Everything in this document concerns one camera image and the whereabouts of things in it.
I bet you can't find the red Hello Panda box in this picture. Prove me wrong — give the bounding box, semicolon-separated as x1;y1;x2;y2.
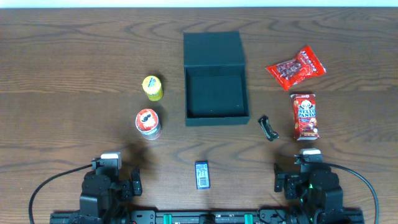
290;93;320;141

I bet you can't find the red Pringles can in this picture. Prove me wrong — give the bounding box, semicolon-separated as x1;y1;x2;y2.
135;109;162;140

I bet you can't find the yellow small can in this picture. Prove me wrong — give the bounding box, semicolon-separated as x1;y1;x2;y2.
142;75;163;101

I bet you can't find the red candy bag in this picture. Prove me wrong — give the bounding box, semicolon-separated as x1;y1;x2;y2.
266;46;326;91

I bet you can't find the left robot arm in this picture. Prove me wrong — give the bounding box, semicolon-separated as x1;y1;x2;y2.
68;167;142;224

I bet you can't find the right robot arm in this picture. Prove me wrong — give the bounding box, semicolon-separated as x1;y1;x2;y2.
274;162;344;224

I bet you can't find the black folded clip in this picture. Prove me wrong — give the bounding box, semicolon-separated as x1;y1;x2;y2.
258;115;279;141

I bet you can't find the small blue packet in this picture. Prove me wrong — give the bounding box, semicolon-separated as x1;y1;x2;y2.
195;162;210;190

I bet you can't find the dark green open box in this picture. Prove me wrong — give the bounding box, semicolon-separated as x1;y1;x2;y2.
183;31;251;126

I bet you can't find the right black cable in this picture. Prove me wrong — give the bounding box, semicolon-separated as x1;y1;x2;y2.
322;161;379;224

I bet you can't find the black cable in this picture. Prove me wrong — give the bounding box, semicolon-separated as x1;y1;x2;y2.
28;164;94;224
322;161;379;224

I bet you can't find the black mounting rail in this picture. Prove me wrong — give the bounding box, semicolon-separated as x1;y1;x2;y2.
49;208;365;224

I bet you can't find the left black cable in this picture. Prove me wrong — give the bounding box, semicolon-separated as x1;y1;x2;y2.
28;164;94;224

